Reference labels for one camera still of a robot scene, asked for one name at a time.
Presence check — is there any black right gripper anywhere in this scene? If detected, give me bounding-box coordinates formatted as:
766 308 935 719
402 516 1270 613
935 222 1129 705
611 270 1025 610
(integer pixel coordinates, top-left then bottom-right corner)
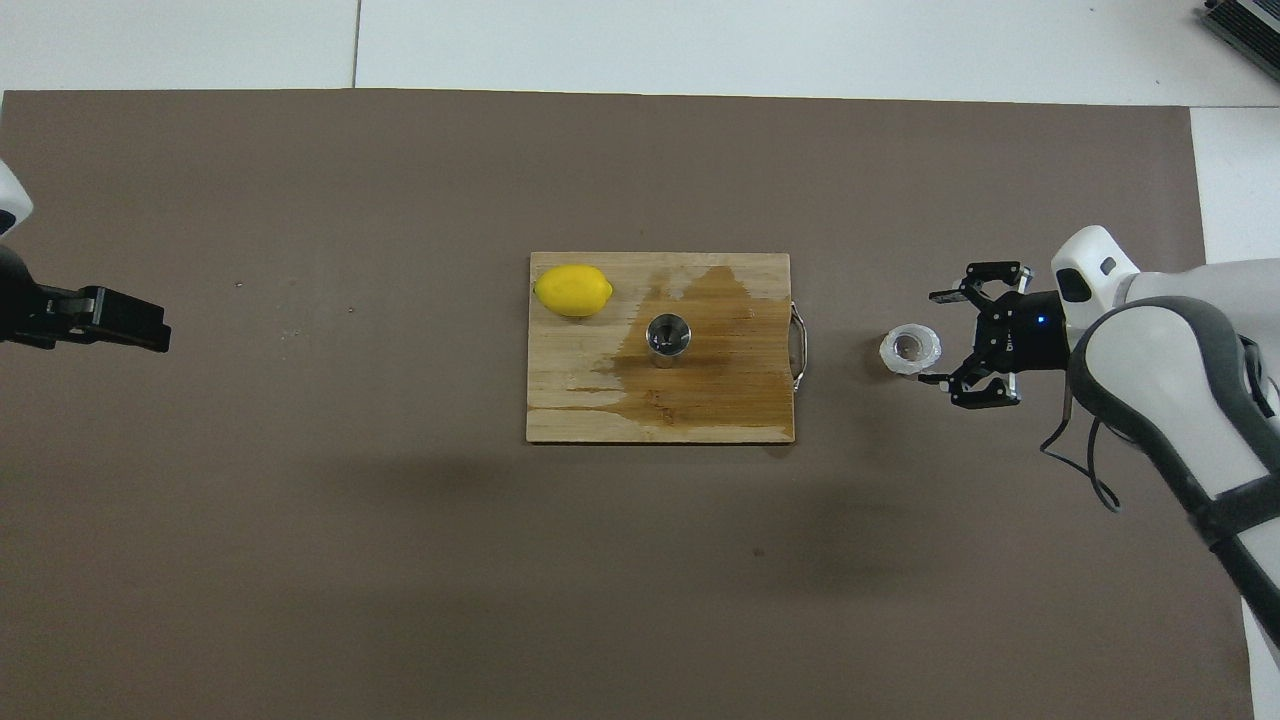
918 262 1071 409

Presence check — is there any yellow lemon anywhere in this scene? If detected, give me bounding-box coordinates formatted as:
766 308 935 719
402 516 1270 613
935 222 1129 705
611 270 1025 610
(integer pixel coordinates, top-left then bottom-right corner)
533 263 614 319

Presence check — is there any grey ribbed device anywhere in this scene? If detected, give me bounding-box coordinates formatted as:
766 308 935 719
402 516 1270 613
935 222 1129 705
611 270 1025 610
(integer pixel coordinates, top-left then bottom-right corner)
1198 0 1280 83

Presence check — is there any steel double jigger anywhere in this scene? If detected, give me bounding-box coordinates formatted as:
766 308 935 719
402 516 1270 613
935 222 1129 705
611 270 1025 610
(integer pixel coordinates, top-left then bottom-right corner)
645 312 693 367

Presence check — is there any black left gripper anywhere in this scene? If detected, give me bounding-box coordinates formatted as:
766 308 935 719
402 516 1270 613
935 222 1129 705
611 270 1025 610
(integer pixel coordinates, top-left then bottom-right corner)
0 245 171 353

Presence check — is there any brown paper table mat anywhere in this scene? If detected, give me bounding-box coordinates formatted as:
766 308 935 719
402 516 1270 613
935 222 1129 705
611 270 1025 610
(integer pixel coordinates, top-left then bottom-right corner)
0 88 1256 720

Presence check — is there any wooden cutting board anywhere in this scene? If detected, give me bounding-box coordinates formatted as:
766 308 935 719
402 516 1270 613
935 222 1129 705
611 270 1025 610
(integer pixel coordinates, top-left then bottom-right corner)
526 251 807 445

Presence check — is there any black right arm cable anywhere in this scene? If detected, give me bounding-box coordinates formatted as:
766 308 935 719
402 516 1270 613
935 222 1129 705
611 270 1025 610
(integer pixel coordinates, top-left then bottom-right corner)
1040 370 1122 513

